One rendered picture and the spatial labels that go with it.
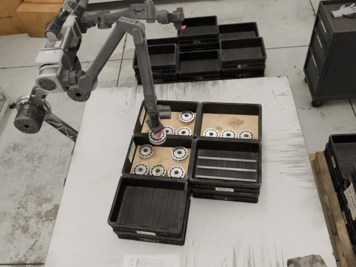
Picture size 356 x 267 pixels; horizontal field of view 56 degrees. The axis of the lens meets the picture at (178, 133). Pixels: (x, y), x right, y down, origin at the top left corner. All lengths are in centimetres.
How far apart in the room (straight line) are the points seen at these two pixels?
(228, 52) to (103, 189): 179
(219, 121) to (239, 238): 76
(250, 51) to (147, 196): 186
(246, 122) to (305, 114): 130
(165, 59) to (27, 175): 171
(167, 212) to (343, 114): 219
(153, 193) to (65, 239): 60
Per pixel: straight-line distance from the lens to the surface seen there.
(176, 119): 228
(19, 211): 331
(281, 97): 260
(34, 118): 250
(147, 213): 194
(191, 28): 362
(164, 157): 211
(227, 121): 225
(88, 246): 211
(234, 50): 331
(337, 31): 299
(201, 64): 334
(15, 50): 502
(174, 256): 197
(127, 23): 160
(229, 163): 205
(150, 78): 169
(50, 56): 188
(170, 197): 196
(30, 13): 485
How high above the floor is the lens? 257
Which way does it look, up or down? 52 degrees down
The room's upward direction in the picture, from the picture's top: 10 degrees counter-clockwise
